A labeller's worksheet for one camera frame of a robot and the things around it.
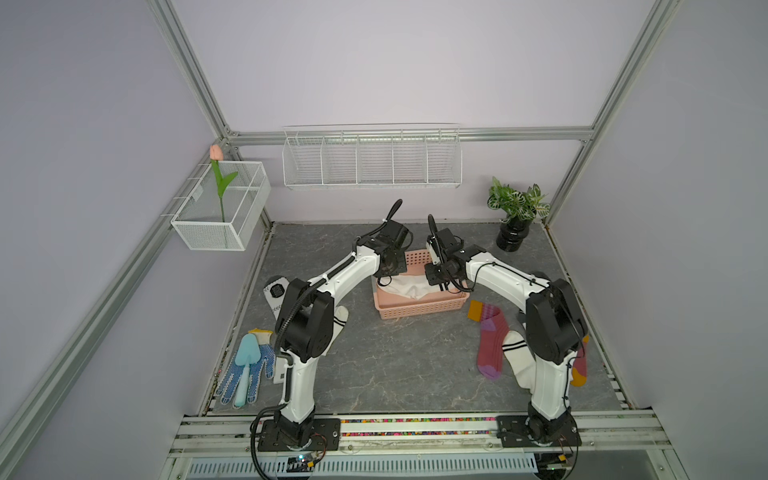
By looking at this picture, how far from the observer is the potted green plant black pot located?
915mm

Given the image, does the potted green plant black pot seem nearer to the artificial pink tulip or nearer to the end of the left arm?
the end of the left arm

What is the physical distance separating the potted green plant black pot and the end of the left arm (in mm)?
370

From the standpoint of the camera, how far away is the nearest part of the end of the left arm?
691 mm
